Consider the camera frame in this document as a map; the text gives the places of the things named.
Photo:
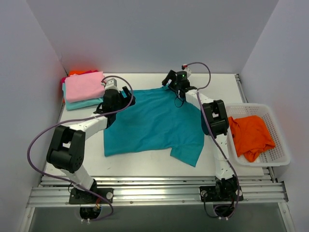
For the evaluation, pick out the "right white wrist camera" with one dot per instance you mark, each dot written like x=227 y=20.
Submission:
x=185 y=68

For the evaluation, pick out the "white plastic basket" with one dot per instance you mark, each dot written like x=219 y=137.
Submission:
x=279 y=156

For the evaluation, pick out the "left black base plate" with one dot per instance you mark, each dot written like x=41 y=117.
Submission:
x=83 y=197

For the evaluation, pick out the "crumpled orange shirt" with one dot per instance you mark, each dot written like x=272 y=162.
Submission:
x=250 y=136

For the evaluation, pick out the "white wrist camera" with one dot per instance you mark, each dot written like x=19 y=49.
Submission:
x=185 y=68
x=109 y=84

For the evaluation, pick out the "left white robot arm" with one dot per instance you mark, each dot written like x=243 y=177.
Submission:
x=66 y=150

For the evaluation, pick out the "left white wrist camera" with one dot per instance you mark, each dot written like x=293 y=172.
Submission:
x=109 y=84

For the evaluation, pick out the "folded light teal t shirt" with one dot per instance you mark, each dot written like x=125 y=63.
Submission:
x=79 y=104

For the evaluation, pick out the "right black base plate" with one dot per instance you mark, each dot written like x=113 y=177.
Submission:
x=218 y=194

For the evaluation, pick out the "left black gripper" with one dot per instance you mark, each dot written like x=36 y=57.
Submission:
x=123 y=97

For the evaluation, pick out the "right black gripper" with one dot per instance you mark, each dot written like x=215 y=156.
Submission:
x=172 y=79

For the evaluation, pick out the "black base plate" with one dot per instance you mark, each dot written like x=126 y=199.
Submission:
x=218 y=194
x=83 y=197

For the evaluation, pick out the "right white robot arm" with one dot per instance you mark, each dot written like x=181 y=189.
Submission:
x=214 y=123

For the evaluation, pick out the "folded pink t shirt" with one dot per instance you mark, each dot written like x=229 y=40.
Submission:
x=73 y=95

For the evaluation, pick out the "teal polo shirt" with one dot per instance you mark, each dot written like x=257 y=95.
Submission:
x=157 y=121

